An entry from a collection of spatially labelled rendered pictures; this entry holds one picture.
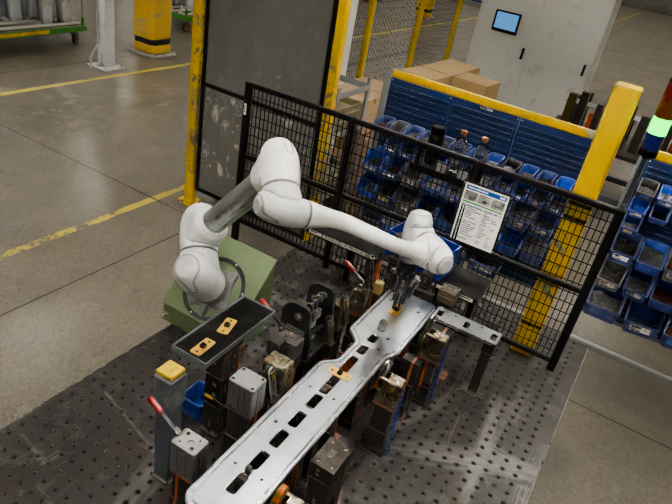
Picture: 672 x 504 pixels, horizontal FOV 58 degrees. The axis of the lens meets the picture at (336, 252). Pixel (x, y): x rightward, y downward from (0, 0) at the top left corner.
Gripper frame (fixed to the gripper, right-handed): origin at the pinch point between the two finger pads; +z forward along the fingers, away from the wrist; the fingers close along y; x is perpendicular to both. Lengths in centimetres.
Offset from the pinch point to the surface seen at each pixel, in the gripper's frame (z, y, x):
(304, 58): -40, -154, 159
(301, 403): 7, -3, -67
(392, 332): 6.7, 4.4, -11.5
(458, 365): 37, 27, 28
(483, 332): 6.7, 34.0, 15.4
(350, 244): 4, -40, 33
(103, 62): 98, -581, 369
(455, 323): 6.7, 22.5, 12.9
